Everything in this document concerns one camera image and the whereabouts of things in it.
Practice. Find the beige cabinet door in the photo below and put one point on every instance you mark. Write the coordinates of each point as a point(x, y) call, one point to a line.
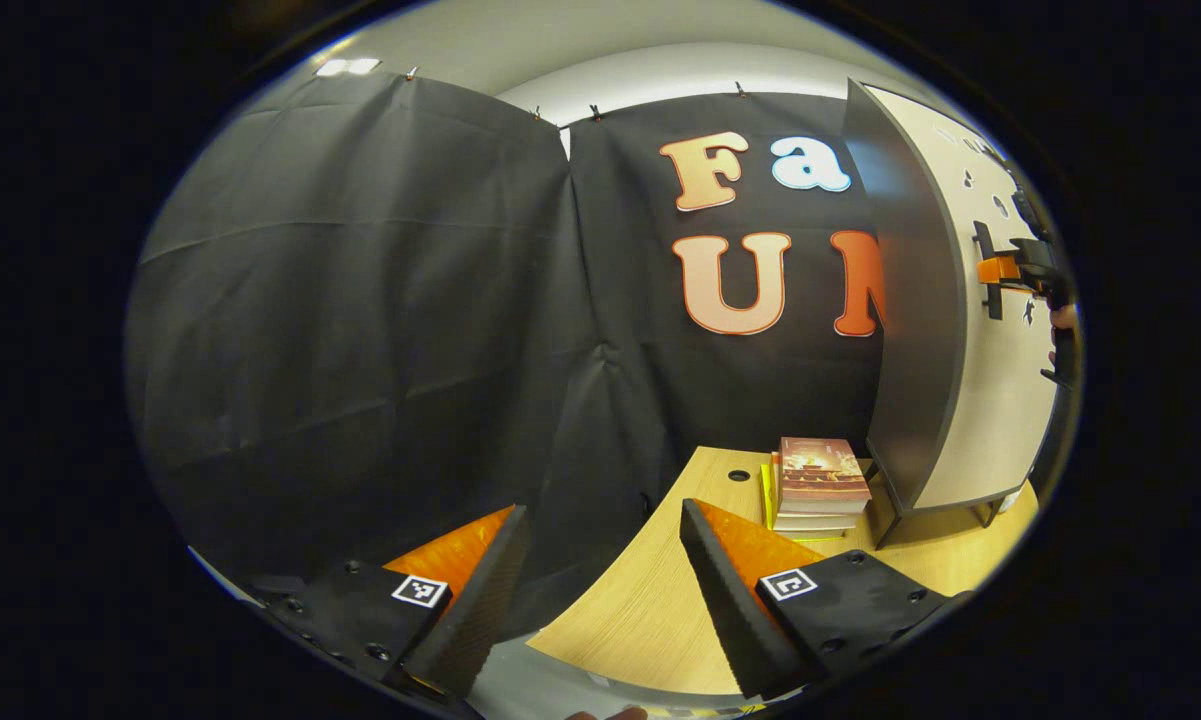
point(1000, 400)

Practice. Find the grey cabinet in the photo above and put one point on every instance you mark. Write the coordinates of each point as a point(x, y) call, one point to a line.
point(910, 300)

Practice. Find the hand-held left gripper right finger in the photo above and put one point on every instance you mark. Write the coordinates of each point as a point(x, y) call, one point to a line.
point(740, 620)

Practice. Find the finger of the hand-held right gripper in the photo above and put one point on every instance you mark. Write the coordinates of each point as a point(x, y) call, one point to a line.
point(1000, 270)

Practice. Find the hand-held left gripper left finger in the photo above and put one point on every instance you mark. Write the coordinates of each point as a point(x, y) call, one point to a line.
point(460, 620)

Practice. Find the red cover book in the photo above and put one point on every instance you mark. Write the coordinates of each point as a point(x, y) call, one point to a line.
point(820, 465)

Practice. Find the thin grey book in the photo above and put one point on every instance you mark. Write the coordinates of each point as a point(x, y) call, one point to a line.
point(815, 522)

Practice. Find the black backdrop cloth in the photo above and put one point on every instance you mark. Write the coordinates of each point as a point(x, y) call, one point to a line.
point(360, 300)

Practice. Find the white plastic object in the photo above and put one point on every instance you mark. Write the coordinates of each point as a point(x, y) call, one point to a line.
point(1010, 500)

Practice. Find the ceiling light panel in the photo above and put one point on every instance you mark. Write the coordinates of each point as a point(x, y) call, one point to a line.
point(348, 67)

